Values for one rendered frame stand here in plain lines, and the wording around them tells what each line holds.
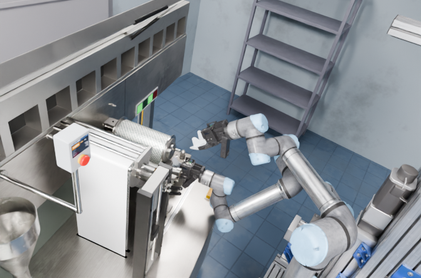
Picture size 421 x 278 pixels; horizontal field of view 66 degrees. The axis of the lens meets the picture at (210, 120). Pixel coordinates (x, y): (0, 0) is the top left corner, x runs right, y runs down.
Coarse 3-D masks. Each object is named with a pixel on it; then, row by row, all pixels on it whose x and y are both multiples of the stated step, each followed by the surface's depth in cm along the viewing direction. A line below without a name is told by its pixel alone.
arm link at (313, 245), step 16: (304, 224) 103; (320, 224) 101; (336, 224) 102; (304, 240) 99; (320, 240) 96; (336, 240) 98; (304, 256) 99; (320, 256) 95; (288, 272) 112; (304, 272) 106
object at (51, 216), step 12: (72, 180) 142; (60, 192) 137; (72, 192) 146; (48, 204) 131; (72, 204) 149; (48, 216) 134; (60, 216) 143; (48, 228) 137; (0, 276) 118; (12, 276) 125
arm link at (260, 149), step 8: (256, 136) 124; (264, 136) 126; (248, 144) 125; (256, 144) 123; (264, 144) 124; (272, 144) 126; (256, 152) 123; (264, 152) 123; (272, 152) 125; (256, 160) 123; (264, 160) 123
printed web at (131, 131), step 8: (128, 120) 152; (120, 128) 147; (128, 128) 147; (136, 128) 147; (144, 128) 148; (128, 136) 145; (136, 136) 145; (144, 136) 145; (152, 136) 145; (160, 136) 145; (168, 136) 146; (144, 144) 144; (152, 144) 143; (160, 144) 143; (152, 152) 144; (160, 152) 142; (152, 160) 147; (128, 176) 116; (128, 184) 118; (144, 184) 137; (128, 192) 121; (128, 200) 124; (128, 208) 127
